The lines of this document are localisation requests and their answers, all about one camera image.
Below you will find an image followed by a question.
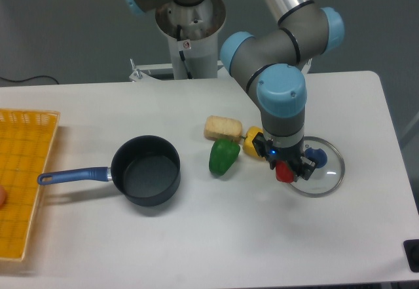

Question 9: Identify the black box at table edge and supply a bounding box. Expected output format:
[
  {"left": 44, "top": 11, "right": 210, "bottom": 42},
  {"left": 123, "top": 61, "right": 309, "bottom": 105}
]
[{"left": 403, "top": 239, "right": 419, "bottom": 273}]

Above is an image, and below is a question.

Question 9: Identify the yellow toy pepper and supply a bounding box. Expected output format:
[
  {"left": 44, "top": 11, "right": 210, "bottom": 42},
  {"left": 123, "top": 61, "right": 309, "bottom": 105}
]
[{"left": 241, "top": 126, "right": 263, "bottom": 161}]

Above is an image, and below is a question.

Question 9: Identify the beige toy bread loaf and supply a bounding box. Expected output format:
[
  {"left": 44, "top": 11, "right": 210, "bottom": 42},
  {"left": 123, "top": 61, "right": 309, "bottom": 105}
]
[{"left": 204, "top": 115, "right": 243, "bottom": 143}]

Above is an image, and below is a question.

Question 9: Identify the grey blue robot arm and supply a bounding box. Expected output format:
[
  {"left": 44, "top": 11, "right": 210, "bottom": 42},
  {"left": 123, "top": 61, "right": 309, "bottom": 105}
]
[{"left": 126, "top": 0, "right": 344, "bottom": 183}]

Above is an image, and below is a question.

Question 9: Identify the black floor cable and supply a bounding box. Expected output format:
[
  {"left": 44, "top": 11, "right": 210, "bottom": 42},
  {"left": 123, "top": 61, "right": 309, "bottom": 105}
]
[{"left": 0, "top": 75, "right": 60, "bottom": 85}]

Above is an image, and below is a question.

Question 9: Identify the green toy pepper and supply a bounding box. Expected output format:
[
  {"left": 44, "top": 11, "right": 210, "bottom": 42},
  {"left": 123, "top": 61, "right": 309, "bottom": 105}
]
[{"left": 209, "top": 139, "right": 240, "bottom": 176}]

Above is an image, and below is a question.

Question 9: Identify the yellow woven basket tray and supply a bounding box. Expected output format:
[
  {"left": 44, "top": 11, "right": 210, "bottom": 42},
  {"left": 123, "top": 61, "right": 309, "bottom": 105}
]
[{"left": 1, "top": 108, "right": 60, "bottom": 261}]

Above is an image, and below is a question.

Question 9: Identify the glass lid with blue knob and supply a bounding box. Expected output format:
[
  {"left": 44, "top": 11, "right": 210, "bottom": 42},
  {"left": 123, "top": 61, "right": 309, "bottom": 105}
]
[{"left": 290, "top": 136, "right": 345, "bottom": 197}]

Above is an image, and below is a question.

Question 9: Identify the red toy pepper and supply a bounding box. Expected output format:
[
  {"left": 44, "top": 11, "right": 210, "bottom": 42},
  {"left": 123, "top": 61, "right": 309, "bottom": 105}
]
[{"left": 275, "top": 161, "right": 294, "bottom": 183}]

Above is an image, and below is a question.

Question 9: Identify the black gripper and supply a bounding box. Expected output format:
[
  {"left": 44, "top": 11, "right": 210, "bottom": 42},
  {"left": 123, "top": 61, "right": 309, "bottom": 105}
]
[{"left": 252, "top": 132, "right": 317, "bottom": 181}]

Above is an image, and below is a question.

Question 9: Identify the dark pot with blue handle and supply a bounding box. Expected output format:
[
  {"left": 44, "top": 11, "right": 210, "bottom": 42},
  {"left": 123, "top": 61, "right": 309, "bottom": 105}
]
[{"left": 37, "top": 135, "right": 181, "bottom": 207}]

